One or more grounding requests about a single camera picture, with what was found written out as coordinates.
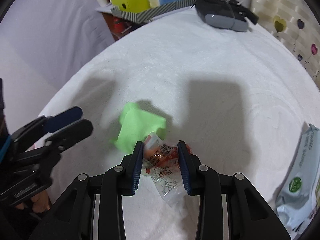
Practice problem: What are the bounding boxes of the red side cabinet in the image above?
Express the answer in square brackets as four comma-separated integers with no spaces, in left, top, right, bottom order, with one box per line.
[101,12,143,41]

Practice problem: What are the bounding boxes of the striped cardboard tray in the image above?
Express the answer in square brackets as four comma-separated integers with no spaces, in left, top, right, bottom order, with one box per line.
[111,0,196,24]

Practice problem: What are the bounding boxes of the black camera mount with cable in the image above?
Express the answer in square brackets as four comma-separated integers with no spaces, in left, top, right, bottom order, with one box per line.
[0,79,5,130]

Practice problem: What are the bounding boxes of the red snack packet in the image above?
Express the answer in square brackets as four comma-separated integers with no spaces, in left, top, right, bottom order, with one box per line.
[142,133,186,207]

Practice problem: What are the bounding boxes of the light blue wet wipes pack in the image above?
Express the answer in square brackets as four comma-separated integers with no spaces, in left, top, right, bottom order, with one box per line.
[276,124,319,239]

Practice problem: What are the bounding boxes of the lime green storage box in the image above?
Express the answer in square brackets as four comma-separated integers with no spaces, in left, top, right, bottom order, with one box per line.
[111,0,151,13]

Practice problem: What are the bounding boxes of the grey black VR headset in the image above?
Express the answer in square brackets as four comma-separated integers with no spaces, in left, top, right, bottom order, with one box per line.
[195,0,259,32]

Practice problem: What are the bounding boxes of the small green cloth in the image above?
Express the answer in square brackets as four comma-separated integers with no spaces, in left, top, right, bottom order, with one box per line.
[111,102,167,154]

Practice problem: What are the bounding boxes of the person's left hand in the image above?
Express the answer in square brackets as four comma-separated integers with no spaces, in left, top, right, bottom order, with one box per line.
[16,190,51,213]

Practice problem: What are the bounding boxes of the heart pattern curtain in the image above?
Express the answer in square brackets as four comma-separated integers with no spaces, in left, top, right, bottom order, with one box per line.
[251,0,319,86]

